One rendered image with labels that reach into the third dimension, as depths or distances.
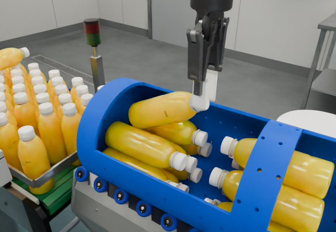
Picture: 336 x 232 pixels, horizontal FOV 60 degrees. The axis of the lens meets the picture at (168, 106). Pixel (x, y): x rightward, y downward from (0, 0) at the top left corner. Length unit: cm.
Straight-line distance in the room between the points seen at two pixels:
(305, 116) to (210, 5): 66
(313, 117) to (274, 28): 303
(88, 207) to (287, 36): 347
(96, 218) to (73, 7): 517
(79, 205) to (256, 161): 58
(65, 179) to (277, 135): 66
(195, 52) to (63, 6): 527
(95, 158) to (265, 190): 39
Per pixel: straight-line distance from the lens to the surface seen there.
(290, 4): 394
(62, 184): 98
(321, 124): 106
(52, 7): 563
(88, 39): 130
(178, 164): 66
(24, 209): 101
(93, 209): 92
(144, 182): 64
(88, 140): 72
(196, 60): 53
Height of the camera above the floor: 156
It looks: 30 degrees down
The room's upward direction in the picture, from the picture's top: straight up
